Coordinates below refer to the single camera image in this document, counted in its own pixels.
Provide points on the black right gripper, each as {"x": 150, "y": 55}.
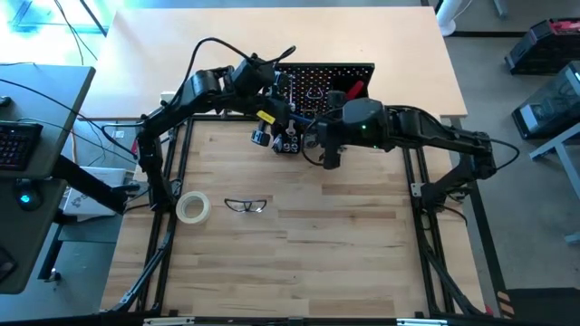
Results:
{"x": 327, "y": 131}

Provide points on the black box with clear lid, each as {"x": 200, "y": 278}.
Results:
{"x": 548, "y": 108}

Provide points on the black crate with red lid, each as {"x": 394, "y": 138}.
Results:
{"x": 539, "y": 50}

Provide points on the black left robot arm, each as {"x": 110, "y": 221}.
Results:
{"x": 163, "y": 117}

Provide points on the dark grey desk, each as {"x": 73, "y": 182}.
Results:
{"x": 45, "y": 99}

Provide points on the white round stand base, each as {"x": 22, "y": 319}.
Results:
{"x": 446, "y": 27}

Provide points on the white rectangular tray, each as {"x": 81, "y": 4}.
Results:
{"x": 165, "y": 96}

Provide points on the clear safety glasses black frame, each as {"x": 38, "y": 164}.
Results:
{"x": 233, "y": 206}

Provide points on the silver combination wrench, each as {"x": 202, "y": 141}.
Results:
{"x": 291, "y": 129}

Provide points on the black plastic pegboard bin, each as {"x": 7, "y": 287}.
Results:
{"x": 340, "y": 83}

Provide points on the black metal pegboard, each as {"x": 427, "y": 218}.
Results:
{"x": 317, "y": 74}

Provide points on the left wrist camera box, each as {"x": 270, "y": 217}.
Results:
{"x": 260, "y": 137}

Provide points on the light wooden table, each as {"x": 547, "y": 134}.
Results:
{"x": 362, "y": 36}

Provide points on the white box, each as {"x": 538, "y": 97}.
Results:
{"x": 86, "y": 201}

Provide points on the grey metal table legs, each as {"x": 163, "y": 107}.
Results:
{"x": 568, "y": 172}

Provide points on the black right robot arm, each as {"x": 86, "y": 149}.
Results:
{"x": 371, "y": 122}

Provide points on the silver aluminium extrusion bar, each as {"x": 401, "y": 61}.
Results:
{"x": 167, "y": 321}

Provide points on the black pegboard socket shelf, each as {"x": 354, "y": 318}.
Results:
{"x": 290, "y": 152}

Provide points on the black computer mouse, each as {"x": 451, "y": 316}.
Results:
{"x": 27, "y": 197}

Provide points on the red utility knife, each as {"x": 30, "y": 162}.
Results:
{"x": 355, "y": 89}

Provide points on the double prong metal peg hook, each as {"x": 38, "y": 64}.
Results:
{"x": 286, "y": 78}

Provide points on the white masking tape roll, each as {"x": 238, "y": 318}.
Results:
{"x": 180, "y": 208}

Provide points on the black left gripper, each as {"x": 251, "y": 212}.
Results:
{"x": 274, "y": 111}

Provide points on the black keyboard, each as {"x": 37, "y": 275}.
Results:
{"x": 18, "y": 145}

